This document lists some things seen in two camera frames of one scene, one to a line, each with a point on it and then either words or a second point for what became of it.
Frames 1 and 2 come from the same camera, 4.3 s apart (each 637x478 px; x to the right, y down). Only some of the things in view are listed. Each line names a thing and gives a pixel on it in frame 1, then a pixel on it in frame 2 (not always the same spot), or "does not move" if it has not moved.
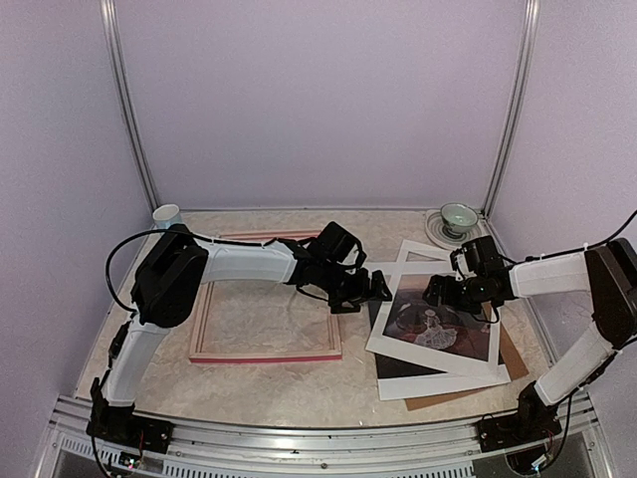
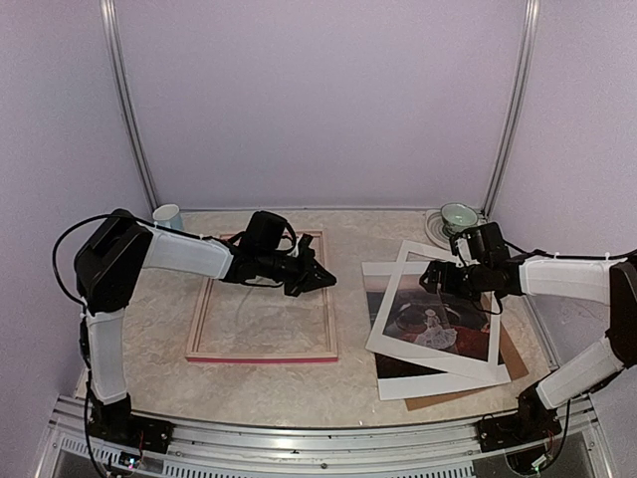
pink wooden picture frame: x=229 y=356 does not move
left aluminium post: x=119 y=71 does not move
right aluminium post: x=517 y=107 does not move
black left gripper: x=362 y=293 → x=307 y=278
